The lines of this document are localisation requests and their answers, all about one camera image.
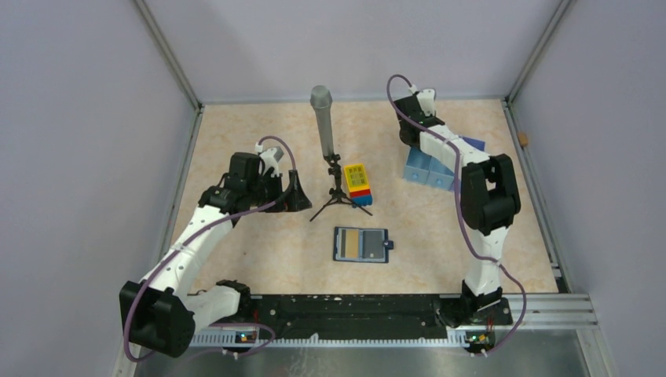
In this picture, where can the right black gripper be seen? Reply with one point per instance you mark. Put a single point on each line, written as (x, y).
(428, 117)

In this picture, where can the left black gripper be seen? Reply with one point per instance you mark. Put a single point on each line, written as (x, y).
(293, 199)

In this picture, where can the dark blue card holder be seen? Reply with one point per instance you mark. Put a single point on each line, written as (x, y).
(388, 246)

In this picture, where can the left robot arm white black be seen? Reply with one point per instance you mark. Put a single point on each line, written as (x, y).
(158, 312)

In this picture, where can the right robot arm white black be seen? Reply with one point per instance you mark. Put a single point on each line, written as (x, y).
(485, 191)

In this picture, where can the black tripod stand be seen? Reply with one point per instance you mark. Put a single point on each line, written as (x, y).
(338, 195)

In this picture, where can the light blue drawer left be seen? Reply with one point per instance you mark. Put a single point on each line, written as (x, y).
(417, 166)

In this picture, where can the light blue drawer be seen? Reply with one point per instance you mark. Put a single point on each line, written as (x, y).
(439, 176)
(417, 166)

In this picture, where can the yellow red blue toy block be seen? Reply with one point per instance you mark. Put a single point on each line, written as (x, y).
(359, 189)

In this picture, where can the purple drawer right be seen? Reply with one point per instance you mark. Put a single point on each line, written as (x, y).
(478, 144)

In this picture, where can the light blue drawer middle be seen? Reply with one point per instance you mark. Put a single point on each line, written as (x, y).
(439, 176)

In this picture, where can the grey microphone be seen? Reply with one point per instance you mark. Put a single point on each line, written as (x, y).
(321, 102)

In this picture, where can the small wooden knob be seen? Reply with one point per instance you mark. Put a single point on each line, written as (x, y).
(523, 139)

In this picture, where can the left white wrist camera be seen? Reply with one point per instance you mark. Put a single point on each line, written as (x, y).
(270, 158)

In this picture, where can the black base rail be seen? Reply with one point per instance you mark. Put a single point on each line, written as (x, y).
(367, 317)

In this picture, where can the white cable duct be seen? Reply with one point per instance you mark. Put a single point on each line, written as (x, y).
(229, 339)

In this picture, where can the aluminium frame front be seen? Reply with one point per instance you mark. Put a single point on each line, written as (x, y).
(528, 353)

